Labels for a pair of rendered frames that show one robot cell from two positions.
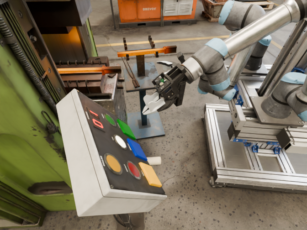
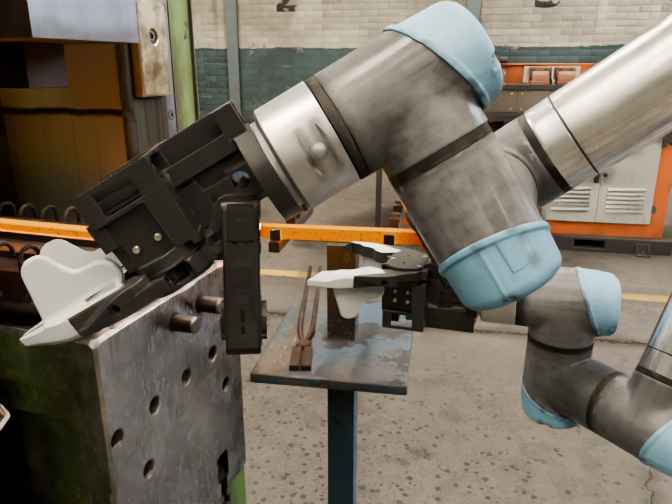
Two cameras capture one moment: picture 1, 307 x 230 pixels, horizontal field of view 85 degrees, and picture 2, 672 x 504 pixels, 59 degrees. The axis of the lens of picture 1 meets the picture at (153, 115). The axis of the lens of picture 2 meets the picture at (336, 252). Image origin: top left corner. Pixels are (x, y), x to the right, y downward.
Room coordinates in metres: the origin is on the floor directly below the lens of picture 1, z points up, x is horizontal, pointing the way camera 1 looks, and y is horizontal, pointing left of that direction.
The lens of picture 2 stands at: (0.16, -0.30, 1.24)
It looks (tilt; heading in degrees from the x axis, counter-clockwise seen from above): 18 degrees down; 21
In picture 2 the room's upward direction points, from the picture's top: straight up
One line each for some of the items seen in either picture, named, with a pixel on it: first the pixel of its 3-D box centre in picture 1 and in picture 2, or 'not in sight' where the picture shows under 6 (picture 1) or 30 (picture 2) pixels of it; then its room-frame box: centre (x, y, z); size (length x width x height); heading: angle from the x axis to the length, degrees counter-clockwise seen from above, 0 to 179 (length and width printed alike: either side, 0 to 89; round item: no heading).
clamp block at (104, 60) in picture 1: (98, 64); not in sight; (0.98, 0.35, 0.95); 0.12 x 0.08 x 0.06; 93
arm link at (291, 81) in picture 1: (292, 86); not in sight; (0.69, -0.71, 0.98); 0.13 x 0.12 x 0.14; 1
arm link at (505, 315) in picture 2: not in sight; (497, 290); (0.86, -0.24, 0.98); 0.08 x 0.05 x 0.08; 3
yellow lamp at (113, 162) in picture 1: (113, 163); not in sight; (0.18, 0.09, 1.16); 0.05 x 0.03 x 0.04; 3
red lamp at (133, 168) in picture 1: (133, 169); not in sight; (0.20, 0.05, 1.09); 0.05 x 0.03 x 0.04; 3
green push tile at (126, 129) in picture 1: (125, 130); not in sight; (0.40, 0.11, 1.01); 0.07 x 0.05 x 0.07; 28
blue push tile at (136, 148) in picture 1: (136, 150); not in sight; (0.31, 0.06, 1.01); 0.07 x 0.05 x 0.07; 28
